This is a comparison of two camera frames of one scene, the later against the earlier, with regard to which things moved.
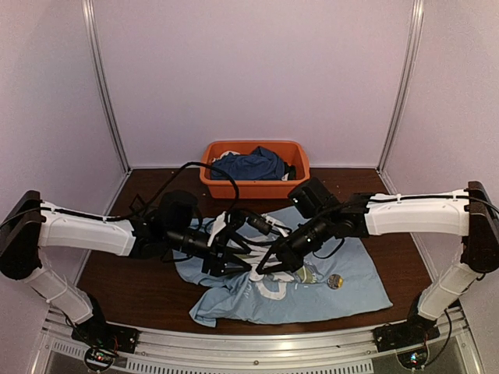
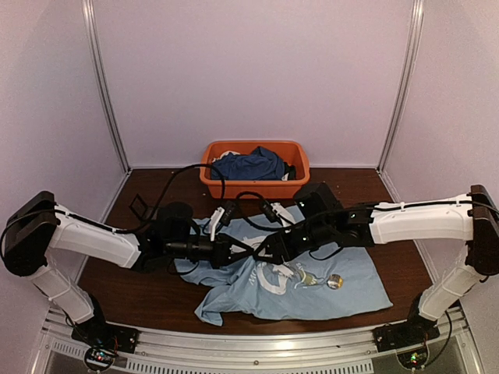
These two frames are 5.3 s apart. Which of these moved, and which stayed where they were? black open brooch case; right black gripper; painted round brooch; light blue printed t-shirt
Moved: right black gripper
Stayed: black open brooch case; painted round brooch; light blue printed t-shirt
